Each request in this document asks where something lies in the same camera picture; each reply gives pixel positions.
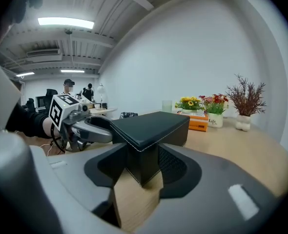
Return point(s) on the orange box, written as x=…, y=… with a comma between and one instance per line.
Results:
x=195, y=125

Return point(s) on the long ceiling light strip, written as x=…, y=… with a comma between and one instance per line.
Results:
x=72, y=71
x=25, y=74

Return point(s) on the computer monitor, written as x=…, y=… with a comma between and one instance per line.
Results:
x=40, y=102

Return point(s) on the white desk lamp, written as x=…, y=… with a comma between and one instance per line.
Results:
x=100, y=90

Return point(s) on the black waste bin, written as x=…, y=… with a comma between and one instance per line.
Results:
x=128, y=115

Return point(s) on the white frosted cup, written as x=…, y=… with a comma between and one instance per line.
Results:
x=166, y=106

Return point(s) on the black office chair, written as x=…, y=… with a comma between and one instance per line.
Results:
x=30, y=104
x=51, y=97

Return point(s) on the red-brown plant in white vase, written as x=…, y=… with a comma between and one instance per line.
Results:
x=245, y=101

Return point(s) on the large ceiling light panel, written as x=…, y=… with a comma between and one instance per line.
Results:
x=66, y=23

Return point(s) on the yellow sunflower potted plant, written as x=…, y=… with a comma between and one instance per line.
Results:
x=190, y=103

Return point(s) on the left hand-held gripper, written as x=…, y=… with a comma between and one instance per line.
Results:
x=58, y=111

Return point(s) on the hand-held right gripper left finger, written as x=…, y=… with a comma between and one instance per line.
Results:
x=68, y=169

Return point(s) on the person's left forearm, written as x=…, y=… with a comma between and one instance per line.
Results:
x=29, y=123

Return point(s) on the ceiling air vent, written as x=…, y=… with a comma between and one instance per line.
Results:
x=43, y=52

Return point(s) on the red flowers in white pot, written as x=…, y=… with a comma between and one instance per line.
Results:
x=214, y=108

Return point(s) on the white office desk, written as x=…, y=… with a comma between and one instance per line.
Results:
x=105, y=110

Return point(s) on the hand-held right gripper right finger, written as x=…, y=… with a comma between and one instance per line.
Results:
x=214, y=191

